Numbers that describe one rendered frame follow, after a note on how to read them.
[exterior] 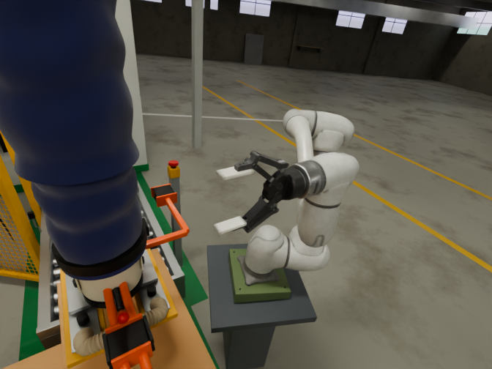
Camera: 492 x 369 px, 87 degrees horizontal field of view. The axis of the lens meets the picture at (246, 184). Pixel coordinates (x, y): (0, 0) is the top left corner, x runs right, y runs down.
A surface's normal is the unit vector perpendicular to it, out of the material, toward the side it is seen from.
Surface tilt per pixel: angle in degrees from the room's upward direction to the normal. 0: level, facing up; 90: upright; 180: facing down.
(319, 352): 0
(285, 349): 0
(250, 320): 0
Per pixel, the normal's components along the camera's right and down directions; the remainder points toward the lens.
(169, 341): 0.11, -0.85
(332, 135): 0.05, 0.23
